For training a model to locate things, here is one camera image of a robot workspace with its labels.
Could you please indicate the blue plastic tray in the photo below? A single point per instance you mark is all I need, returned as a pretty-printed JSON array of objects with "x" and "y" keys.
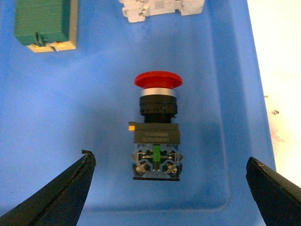
[{"x": 55, "y": 104}]

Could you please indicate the red emergency stop button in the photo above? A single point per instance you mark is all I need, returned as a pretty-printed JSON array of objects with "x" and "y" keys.
[{"x": 156, "y": 153}]

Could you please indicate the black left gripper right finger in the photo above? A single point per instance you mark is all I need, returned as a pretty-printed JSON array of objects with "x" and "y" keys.
[{"x": 277, "y": 198}]

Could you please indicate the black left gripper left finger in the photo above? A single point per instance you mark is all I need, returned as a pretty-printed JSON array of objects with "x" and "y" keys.
[{"x": 58, "y": 203}]

